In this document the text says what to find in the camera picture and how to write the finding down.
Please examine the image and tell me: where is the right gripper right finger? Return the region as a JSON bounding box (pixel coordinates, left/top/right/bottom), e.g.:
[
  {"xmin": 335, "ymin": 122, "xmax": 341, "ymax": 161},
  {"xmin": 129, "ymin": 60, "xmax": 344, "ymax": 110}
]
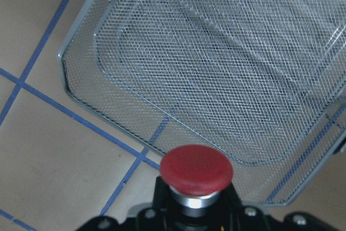
[{"xmin": 221, "ymin": 184, "xmax": 337, "ymax": 230}]

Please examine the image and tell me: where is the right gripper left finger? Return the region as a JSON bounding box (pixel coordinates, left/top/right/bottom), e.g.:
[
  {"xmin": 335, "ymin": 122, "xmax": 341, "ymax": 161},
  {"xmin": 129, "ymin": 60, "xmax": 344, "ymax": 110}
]
[{"xmin": 77, "ymin": 177, "xmax": 169, "ymax": 230}]

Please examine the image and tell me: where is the red emergency stop button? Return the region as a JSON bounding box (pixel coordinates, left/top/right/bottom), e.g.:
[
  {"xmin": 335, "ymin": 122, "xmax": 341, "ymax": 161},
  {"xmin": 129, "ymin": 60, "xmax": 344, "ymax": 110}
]
[{"xmin": 159, "ymin": 144, "xmax": 233, "ymax": 230}]

